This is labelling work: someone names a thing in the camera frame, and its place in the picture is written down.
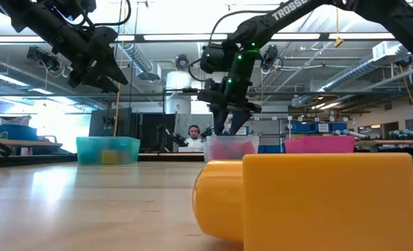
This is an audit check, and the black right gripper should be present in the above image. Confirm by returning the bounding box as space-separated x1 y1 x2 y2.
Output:
197 43 263 137

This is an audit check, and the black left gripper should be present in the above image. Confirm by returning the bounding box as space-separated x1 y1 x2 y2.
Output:
68 26 129 94

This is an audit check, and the short yellow block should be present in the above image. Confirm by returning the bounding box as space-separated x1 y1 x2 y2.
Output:
100 150 119 165

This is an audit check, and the large yellow stud block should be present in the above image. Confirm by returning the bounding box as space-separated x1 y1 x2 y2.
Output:
191 152 413 251

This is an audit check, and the clear plastic bin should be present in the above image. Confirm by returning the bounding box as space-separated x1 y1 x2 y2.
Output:
202 135 260 162

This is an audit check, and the person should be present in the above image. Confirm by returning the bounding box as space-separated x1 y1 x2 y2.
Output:
183 124 204 153

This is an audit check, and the black cabinet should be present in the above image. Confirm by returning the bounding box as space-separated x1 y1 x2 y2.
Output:
88 107 177 151

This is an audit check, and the blue crate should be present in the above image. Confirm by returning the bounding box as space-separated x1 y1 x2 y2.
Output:
257 145 286 153

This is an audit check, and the white cylindrical tank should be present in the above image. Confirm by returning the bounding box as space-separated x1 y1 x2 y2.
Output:
165 70 193 114

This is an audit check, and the shelf with blue bins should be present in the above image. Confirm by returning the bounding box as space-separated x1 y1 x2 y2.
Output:
285 116 350 135

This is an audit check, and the teal plastic bin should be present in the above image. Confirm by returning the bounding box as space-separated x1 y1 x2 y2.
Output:
76 136 142 165

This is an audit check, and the red plastic bin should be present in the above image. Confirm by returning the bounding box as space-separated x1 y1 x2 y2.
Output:
284 135 356 154

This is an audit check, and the wooden side table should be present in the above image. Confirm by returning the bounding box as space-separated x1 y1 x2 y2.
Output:
0 138 64 156

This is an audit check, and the blue tub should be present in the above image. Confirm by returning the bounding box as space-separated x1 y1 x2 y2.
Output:
0 123 39 142

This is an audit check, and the yellow hanging tag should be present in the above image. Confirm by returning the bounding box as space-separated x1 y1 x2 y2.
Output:
333 6 345 48

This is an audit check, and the wooden workbench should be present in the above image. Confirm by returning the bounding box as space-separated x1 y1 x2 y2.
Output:
356 138 413 147

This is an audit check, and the spiral ventilation duct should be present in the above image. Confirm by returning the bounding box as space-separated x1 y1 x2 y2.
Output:
117 41 155 75

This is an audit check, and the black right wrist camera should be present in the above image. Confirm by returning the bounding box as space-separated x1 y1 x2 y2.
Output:
199 43 230 75

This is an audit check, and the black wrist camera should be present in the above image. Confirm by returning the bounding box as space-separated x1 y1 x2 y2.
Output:
51 0 98 20
199 43 230 75

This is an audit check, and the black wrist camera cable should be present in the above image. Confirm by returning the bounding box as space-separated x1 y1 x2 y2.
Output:
77 0 133 31
188 9 273 83

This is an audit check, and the black ceiling camera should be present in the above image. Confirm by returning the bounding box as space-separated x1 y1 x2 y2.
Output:
174 54 193 72
25 46 63 73
261 44 284 73

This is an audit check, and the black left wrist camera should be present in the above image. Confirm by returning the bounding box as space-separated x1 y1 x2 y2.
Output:
51 0 98 20

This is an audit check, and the black aluminium table frame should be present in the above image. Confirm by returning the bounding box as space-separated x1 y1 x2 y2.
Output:
0 152 413 169

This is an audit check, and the silver ventilation duct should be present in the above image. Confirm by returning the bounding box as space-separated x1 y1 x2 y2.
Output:
291 40 413 108

